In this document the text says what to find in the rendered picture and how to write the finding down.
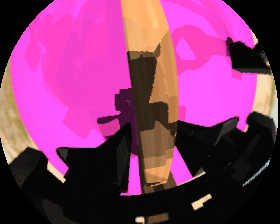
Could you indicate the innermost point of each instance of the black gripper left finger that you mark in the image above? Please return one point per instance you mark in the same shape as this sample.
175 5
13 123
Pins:
112 157

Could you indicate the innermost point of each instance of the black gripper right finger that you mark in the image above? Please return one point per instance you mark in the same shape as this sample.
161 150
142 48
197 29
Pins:
196 143

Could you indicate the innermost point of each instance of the orange wooden bar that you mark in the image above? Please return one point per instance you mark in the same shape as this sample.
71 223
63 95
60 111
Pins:
153 78

